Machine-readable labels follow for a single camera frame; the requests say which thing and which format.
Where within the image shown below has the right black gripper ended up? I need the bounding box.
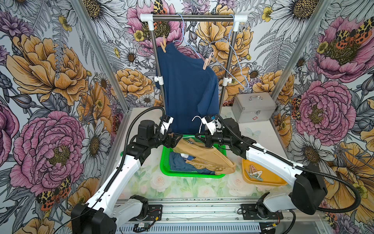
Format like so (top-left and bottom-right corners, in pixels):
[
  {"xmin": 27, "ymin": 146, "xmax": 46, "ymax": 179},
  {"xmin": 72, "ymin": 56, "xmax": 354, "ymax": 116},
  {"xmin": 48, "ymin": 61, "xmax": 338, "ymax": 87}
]
[{"xmin": 195, "ymin": 129, "xmax": 232, "ymax": 148}]

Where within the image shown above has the tan t-shirt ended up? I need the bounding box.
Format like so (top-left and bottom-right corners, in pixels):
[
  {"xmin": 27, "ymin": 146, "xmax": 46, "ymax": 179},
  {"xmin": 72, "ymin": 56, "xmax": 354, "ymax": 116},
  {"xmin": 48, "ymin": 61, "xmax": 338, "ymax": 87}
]
[{"xmin": 172, "ymin": 138, "xmax": 236, "ymax": 176}]

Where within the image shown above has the slate blue t-shirt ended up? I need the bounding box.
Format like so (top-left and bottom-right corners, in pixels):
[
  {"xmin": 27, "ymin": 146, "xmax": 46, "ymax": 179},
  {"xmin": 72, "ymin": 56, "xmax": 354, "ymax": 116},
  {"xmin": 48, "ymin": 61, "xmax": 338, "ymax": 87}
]
[{"xmin": 169, "ymin": 152, "xmax": 215, "ymax": 175}]

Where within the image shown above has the dark navy t-shirt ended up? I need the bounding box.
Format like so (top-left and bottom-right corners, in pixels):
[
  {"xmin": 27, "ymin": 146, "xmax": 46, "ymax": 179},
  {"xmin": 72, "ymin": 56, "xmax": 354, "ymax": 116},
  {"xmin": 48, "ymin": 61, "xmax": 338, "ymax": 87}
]
[{"xmin": 157, "ymin": 43, "xmax": 220, "ymax": 135}]

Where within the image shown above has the teal clothespin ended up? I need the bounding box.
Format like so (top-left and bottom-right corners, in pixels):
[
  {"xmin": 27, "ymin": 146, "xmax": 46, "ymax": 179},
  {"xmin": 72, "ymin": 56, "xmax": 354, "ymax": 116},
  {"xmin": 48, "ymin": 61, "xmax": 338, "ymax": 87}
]
[{"xmin": 250, "ymin": 174, "xmax": 263, "ymax": 182}]

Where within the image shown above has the light blue wire hanger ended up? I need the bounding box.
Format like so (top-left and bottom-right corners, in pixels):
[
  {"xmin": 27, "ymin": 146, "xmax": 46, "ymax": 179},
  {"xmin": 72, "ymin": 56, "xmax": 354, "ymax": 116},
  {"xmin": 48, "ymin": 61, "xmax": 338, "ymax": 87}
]
[{"xmin": 209, "ymin": 14, "xmax": 250, "ymax": 89}]

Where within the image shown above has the light blue hanger navy shirt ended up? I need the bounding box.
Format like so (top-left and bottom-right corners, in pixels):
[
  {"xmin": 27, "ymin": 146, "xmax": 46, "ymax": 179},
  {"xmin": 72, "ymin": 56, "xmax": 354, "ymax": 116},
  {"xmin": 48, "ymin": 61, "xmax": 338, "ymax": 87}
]
[{"xmin": 173, "ymin": 13, "xmax": 203, "ymax": 59}]

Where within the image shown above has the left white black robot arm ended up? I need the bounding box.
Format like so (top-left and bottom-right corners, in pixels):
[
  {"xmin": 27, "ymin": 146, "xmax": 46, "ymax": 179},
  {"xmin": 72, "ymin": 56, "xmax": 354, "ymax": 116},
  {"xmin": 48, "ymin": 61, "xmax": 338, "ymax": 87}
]
[{"xmin": 71, "ymin": 116, "xmax": 179, "ymax": 234}]

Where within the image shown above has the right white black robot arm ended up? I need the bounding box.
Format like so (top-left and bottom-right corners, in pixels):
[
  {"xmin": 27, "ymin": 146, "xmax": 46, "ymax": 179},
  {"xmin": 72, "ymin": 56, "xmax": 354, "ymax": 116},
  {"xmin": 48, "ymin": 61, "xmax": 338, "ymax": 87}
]
[{"xmin": 195, "ymin": 116, "xmax": 327, "ymax": 215}]

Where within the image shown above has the green perforated plastic basket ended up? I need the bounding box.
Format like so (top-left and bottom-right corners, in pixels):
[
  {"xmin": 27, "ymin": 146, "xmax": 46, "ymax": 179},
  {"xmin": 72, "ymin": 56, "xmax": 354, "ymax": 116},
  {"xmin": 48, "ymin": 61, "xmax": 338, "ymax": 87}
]
[{"xmin": 160, "ymin": 135, "xmax": 226, "ymax": 178}]

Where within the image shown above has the silver metal case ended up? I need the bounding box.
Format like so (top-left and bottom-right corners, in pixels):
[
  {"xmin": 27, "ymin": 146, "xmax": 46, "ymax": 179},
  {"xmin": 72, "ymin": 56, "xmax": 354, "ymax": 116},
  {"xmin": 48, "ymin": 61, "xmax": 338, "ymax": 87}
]
[{"xmin": 232, "ymin": 92, "xmax": 277, "ymax": 123}]

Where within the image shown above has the metal clothes rack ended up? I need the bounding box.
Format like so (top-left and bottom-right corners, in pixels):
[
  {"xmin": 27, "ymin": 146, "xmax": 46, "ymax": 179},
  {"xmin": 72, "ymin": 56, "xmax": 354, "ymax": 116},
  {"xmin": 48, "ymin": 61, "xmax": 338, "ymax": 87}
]
[{"xmin": 140, "ymin": 14, "xmax": 247, "ymax": 112}]

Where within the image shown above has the yellow plastic tray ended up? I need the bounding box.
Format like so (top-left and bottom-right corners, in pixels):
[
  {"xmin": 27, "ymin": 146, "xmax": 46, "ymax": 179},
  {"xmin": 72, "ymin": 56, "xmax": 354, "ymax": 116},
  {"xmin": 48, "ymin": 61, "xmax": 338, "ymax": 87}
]
[{"xmin": 242, "ymin": 159, "xmax": 287, "ymax": 186}]

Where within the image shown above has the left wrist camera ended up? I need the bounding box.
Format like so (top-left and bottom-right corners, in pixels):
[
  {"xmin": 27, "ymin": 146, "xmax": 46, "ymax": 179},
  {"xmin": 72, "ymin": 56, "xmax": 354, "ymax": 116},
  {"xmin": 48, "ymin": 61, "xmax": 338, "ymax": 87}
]
[{"xmin": 160, "ymin": 116, "xmax": 174, "ymax": 136}]

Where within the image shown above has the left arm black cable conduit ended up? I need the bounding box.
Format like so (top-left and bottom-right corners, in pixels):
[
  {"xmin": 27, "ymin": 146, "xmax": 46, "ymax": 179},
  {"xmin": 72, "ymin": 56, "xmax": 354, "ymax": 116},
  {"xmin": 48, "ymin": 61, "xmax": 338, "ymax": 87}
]
[{"xmin": 52, "ymin": 106, "xmax": 167, "ymax": 234}]

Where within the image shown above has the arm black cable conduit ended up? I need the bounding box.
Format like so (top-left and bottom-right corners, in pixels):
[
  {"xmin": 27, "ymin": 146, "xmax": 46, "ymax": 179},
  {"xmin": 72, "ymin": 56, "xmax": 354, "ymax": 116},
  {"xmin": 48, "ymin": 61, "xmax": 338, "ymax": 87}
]
[
  {"xmin": 214, "ymin": 114, "xmax": 362, "ymax": 214},
  {"xmin": 52, "ymin": 106, "xmax": 167, "ymax": 234}
]

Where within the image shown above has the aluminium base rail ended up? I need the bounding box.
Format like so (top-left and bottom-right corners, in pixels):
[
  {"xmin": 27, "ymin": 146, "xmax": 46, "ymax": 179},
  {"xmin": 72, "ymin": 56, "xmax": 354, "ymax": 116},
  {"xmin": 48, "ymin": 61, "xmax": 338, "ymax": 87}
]
[{"xmin": 76, "ymin": 198, "xmax": 325, "ymax": 234}]

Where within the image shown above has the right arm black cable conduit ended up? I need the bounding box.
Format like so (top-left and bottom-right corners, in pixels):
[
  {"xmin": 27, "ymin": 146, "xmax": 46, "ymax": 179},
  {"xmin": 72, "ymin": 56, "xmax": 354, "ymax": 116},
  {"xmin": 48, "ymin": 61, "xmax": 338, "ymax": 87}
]
[{"xmin": 214, "ymin": 114, "xmax": 362, "ymax": 214}]

